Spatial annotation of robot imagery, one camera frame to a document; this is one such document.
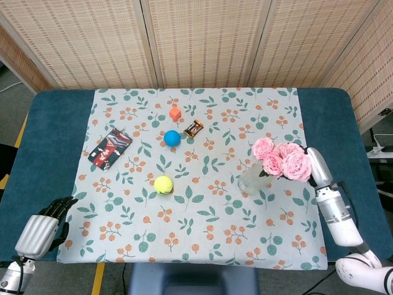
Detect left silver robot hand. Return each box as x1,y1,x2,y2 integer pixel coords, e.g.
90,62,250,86
14,195,79,261

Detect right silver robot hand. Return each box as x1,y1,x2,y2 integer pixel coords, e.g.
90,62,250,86
302,147,335,187

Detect pink roses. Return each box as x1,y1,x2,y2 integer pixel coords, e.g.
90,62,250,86
251,137,313,183

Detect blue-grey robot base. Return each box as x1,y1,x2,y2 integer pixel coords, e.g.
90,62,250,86
127,262,260,295

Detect textured clear glass vase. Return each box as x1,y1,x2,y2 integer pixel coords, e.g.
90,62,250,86
238,162,273,196

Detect black equipment box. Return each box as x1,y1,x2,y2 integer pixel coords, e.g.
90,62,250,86
368,156,393,199

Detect white power strip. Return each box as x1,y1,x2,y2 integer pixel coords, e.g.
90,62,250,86
367,146,393,159

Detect teal padded table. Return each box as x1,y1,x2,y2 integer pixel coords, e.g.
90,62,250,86
0,87,393,262

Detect dark patterned pouch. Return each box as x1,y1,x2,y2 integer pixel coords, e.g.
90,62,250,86
87,128,133,172

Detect floral leaf and berry tablecloth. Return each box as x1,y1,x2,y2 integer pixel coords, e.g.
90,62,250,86
56,87,328,271

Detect brown chocolate wrapper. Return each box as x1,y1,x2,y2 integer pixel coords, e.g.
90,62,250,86
183,120,205,140

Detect yellow tennis ball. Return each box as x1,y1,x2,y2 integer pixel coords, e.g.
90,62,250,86
153,175,174,195

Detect blue ball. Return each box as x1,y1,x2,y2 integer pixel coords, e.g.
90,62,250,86
163,130,182,148

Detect woven bamboo folding screen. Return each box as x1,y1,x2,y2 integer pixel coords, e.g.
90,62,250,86
0,0,393,133

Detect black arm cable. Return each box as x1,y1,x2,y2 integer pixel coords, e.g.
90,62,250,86
333,181,360,230

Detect white floor cable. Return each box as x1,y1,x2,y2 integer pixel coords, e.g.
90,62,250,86
0,80,23,93

